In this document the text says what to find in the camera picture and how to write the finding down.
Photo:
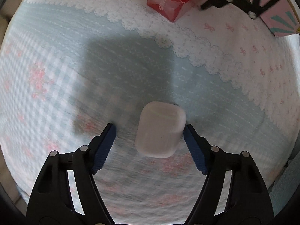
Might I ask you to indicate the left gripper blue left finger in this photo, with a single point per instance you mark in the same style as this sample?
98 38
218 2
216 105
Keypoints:
51 202

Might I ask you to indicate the white earbuds case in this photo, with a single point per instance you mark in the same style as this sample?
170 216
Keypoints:
160 129

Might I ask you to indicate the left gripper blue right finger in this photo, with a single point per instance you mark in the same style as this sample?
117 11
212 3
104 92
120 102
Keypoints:
248 200

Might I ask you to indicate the pink cardboard box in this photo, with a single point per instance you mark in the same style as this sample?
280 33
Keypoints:
282 19

